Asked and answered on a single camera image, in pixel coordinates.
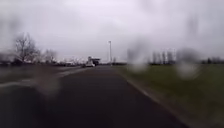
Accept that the grey asphalt road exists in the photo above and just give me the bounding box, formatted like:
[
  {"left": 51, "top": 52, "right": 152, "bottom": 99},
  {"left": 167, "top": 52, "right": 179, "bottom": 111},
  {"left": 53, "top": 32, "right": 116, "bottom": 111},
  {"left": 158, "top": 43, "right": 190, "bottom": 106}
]
[{"left": 0, "top": 64, "right": 88, "bottom": 88}]

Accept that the row of trees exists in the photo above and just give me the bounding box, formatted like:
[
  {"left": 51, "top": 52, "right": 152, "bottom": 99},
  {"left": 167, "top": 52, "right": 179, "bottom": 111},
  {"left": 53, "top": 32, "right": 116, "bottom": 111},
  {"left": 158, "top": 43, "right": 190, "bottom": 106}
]
[{"left": 149, "top": 49, "right": 224, "bottom": 66}]

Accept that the dark asphalt path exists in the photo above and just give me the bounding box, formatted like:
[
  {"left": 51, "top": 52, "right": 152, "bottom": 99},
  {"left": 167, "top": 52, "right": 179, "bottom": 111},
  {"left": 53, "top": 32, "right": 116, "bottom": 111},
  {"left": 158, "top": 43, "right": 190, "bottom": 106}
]
[{"left": 0, "top": 65, "right": 188, "bottom": 128}]

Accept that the tall pale pole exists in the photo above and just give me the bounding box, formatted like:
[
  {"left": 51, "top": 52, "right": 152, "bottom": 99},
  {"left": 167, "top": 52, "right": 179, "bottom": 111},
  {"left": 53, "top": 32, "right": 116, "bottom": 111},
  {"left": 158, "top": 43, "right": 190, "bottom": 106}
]
[{"left": 107, "top": 40, "right": 113, "bottom": 64}]

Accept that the pale kerb strip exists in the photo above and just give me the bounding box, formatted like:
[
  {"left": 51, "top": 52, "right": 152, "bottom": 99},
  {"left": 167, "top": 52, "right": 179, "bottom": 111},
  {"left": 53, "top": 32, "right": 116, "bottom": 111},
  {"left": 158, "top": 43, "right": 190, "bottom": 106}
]
[{"left": 114, "top": 68, "right": 201, "bottom": 128}]

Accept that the white vehicle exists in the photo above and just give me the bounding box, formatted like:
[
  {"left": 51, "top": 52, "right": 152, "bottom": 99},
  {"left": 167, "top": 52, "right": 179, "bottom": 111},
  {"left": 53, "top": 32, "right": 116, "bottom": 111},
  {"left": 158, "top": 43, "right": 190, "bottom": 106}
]
[{"left": 85, "top": 59, "right": 96, "bottom": 68}]

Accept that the green grass field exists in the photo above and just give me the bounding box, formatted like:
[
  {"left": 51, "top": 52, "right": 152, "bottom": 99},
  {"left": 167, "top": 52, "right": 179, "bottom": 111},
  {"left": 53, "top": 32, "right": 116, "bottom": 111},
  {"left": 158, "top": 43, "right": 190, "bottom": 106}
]
[{"left": 113, "top": 63, "right": 224, "bottom": 128}]

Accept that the bare tree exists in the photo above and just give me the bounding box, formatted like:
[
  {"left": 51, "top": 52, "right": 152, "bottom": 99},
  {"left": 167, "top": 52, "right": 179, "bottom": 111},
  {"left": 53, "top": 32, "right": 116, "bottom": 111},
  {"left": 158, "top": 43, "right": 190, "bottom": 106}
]
[
  {"left": 43, "top": 48, "right": 58, "bottom": 64},
  {"left": 12, "top": 32, "right": 42, "bottom": 64}
]

